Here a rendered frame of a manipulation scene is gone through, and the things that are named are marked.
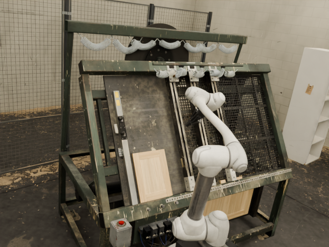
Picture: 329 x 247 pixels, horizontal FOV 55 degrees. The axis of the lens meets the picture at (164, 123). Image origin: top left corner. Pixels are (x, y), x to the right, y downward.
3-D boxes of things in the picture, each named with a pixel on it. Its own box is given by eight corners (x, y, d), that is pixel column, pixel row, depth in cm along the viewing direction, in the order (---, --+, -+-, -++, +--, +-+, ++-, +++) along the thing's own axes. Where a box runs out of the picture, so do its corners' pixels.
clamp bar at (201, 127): (204, 186, 294) (221, 185, 274) (180, 66, 311) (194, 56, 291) (213, 185, 299) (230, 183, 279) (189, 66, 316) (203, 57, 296)
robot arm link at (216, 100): (214, 103, 240) (199, 97, 235) (227, 92, 229) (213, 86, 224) (215, 115, 234) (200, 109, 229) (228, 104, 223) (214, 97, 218)
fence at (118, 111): (130, 205, 254) (132, 205, 250) (111, 92, 267) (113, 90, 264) (135, 204, 256) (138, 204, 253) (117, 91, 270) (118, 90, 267)
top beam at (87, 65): (79, 75, 256) (82, 71, 248) (78, 63, 258) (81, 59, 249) (264, 74, 371) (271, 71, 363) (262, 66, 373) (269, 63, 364)
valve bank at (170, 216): (140, 256, 245) (143, 231, 237) (132, 244, 256) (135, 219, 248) (192, 238, 271) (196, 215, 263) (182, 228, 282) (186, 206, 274)
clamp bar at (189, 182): (184, 191, 281) (200, 190, 261) (160, 66, 298) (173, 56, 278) (193, 189, 287) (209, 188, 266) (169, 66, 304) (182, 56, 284)
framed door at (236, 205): (184, 232, 327) (185, 234, 325) (192, 186, 308) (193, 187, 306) (246, 212, 373) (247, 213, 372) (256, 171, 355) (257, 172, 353)
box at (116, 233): (115, 252, 222) (116, 231, 215) (108, 241, 231) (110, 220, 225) (130, 247, 228) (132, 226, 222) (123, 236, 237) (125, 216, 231)
